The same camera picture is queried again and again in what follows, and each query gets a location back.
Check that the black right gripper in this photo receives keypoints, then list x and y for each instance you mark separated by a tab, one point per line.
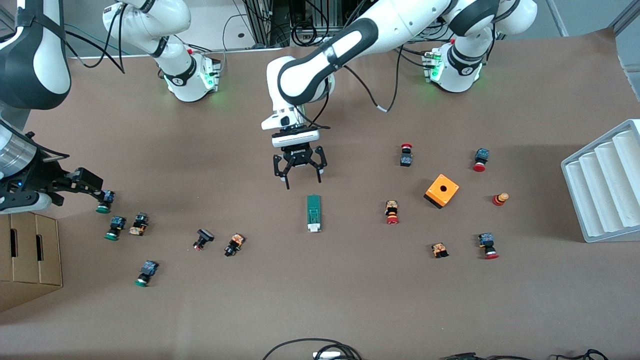
36	176

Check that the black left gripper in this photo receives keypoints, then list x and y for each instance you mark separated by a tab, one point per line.
299	154

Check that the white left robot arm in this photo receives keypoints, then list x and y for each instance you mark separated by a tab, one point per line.
400	25

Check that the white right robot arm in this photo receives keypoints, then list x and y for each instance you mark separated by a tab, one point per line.
150	20

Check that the green mushroom push button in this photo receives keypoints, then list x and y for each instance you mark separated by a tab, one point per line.
105	201
115	227
146	273

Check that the beige black contact block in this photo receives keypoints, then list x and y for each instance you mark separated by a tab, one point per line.
139	224

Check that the brown cardboard box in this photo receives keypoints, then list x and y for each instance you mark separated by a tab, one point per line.
30	260

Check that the red mushroom button orange block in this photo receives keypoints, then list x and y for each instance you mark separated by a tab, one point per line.
391	212

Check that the black flat button red block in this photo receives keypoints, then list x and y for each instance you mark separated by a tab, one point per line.
203	238

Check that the white platform board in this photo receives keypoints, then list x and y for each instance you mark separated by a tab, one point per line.
236	27

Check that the small orange contact block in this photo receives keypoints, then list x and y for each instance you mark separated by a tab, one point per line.
439	250

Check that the white plug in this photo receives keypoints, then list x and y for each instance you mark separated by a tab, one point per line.
327	355

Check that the red yellow emergency stop head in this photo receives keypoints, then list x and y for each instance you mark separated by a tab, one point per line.
500	199

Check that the red mushroom button blue block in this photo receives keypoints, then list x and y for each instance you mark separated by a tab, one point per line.
487	245

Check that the grey ribbed tray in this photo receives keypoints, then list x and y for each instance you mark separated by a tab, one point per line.
600	185

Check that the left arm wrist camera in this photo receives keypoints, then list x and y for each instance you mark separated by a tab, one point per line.
296	138

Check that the black selector switch orange block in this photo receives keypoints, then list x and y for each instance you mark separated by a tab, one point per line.
234	244

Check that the orange button enclosure box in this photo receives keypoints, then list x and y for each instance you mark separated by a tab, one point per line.
442	190

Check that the aluminium frame rack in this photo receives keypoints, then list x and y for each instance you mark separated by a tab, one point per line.
262	20

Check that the grey metal rail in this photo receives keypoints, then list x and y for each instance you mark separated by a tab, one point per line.
556	17

